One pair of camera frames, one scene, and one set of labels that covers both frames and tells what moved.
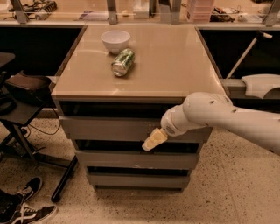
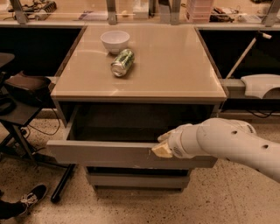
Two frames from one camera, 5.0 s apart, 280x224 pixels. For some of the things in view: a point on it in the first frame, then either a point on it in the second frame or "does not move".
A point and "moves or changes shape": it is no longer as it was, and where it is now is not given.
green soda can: x=122 y=61 does not move
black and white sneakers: x=12 y=201 to x=32 y=196
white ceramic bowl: x=115 y=40 does not move
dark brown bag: x=31 y=89 does not move
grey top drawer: x=121 y=129 moves or changes shape
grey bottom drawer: x=139 y=180 does not move
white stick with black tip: x=261 y=33 does not move
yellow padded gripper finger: x=157 y=137 to x=163 y=150
